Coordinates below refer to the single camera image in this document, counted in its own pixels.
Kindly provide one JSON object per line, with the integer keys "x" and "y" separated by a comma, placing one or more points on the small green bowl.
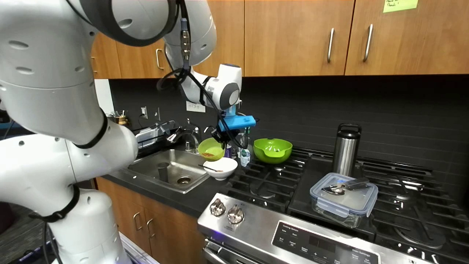
{"x": 210, "y": 148}

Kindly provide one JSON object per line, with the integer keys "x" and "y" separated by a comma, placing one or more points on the stainless steel sink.
{"x": 172, "y": 172}

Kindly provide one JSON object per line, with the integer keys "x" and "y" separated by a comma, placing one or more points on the wooden wall cabinet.
{"x": 285, "y": 36}

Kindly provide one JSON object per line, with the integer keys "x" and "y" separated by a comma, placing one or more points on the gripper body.
{"x": 220, "y": 135}

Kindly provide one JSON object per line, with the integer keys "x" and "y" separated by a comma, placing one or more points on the base cabinet door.
{"x": 172, "y": 238}
{"x": 124, "y": 212}

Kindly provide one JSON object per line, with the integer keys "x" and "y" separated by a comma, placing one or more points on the wall cabinet door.
{"x": 414, "y": 40}
{"x": 106, "y": 58}
{"x": 139, "y": 60}
{"x": 293, "y": 36}

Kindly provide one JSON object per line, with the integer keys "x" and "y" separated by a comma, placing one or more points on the wall socket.
{"x": 144, "y": 112}
{"x": 157, "y": 114}

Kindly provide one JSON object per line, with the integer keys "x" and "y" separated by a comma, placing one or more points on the blue rimmed container lid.
{"x": 348, "y": 201}

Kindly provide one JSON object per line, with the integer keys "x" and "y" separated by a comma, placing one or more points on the stove burner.
{"x": 280, "y": 169}
{"x": 264, "y": 189}
{"x": 419, "y": 234}

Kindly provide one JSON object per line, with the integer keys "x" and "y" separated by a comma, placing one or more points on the stainless steel gas stove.
{"x": 263, "y": 227}

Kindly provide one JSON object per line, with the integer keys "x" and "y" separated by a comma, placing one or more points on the green sticky note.
{"x": 400, "y": 5}

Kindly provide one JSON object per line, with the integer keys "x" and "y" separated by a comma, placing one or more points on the stove knob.
{"x": 217, "y": 208}
{"x": 235, "y": 215}

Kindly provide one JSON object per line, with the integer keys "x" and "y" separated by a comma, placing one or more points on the large green bowl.
{"x": 273, "y": 152}

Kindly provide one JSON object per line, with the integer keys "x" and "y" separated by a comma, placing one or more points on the metal scoop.
{"x": 348, "y": 186}

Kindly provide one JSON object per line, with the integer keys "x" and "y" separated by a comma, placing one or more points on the chrome tap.
{"x": 188, "y": 137}

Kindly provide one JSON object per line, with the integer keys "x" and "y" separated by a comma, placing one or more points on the clear plastic container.
{"x": 339, "y": 216}

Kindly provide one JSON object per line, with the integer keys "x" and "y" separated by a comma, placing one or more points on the clear soap bottle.
{"x": 245, "y": 156}

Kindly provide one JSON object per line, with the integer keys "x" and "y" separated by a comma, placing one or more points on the white wall switch plate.
{"x": 194, "y": 107}

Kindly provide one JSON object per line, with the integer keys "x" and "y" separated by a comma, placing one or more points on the oven door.
{"x": 220, "y": 258}

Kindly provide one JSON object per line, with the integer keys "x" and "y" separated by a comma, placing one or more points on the stainless steel thermos bottle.
{"x": 345, "y": 154}

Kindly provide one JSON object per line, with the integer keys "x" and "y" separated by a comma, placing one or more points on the white bowl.
{"x": 224, "y": 167}

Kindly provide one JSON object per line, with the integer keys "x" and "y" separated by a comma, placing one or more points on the small dark bottle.
{"x": 228, "y": 151}

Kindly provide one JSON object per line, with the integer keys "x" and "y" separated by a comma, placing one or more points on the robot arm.
{"x": 44, "y": 73}

